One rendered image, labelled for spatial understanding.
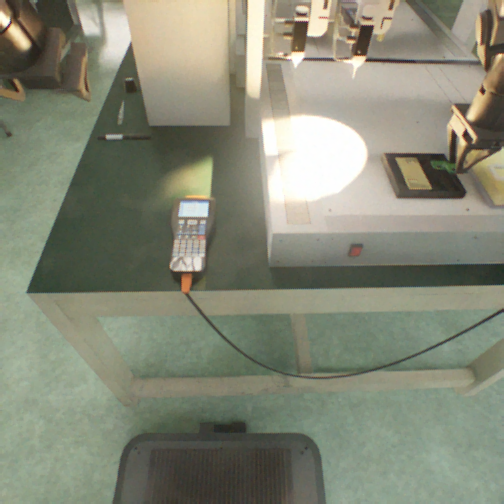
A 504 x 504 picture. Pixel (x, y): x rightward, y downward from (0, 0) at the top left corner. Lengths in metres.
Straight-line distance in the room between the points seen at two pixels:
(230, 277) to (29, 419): 1.02
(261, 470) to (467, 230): 0.74
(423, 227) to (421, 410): 0.92
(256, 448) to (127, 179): 0.75
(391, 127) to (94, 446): 1.27
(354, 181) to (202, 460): 0.77
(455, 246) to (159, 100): 0.76
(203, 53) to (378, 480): 1.31
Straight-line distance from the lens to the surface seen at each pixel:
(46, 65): 0.54
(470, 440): 1.54
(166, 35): 0.95
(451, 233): 0.71
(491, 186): 0.79
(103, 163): 0.96
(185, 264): 0.67
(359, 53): 0.76
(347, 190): 0.71
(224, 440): 1.07
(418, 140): 0.90
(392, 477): 1.40
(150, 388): 1.25
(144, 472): 1.08
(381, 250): 0.69
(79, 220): 0.84
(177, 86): 1.00
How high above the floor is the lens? 1.31
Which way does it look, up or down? 52 degrees down
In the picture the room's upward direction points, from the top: 3 degrees clockwise
